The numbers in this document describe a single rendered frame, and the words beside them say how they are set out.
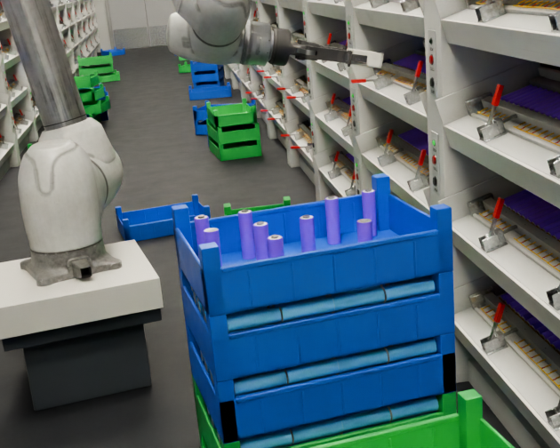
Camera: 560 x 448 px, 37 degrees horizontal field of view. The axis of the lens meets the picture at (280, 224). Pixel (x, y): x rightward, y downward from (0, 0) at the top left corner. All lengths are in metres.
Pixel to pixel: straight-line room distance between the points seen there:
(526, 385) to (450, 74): 0.57
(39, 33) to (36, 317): 0.64
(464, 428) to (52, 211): 1.09
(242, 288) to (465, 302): 0.86
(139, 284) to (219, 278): 0.81
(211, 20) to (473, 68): 0.49
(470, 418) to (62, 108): 1.31
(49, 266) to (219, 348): 0.91
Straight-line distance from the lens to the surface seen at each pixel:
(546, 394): 1.44
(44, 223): 1.80
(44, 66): 1.98
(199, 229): 1.09
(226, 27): 1.60
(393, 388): 1.06
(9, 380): 2.05
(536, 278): 1.37
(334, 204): 1.12
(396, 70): 2.13
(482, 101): 1.61
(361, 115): 2.31
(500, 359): 1.55
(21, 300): 1.74
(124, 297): 1.74
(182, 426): 1.72
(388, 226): 1.19
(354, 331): 1.01
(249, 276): 0.94
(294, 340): 0.99
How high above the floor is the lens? 0.84
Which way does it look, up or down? 17 degrees down
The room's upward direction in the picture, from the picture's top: 5 degrees counter-clockwise
